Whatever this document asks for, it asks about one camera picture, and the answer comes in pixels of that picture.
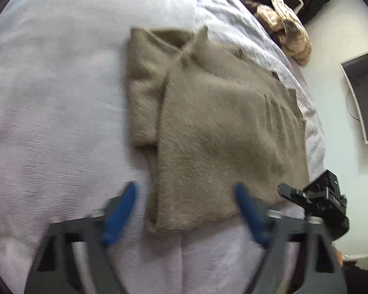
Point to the brown knit sweater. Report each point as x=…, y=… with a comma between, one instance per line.
x=217, y=134

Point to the beige striped cloth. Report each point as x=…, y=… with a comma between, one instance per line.
x=289, y=33

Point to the wall-mounted screen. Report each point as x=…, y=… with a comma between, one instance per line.
x=363, y=98

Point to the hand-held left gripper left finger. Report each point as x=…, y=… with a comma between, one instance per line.
x=119, y=214

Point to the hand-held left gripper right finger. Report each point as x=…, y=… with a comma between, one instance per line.
x=251, y=214

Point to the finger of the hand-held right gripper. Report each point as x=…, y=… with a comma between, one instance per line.
x=291, y=193

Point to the white bed sheet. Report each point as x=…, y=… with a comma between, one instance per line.
x=64, y=113

